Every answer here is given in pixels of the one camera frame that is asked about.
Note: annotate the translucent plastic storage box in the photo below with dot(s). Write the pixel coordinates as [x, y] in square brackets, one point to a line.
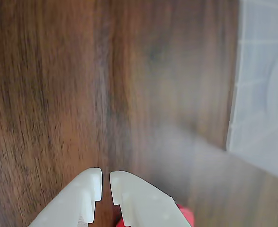
[252, 59]

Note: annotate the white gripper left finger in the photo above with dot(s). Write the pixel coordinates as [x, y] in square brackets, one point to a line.
[72, 203]

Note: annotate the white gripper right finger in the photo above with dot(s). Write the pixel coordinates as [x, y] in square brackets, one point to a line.
[148, 205]

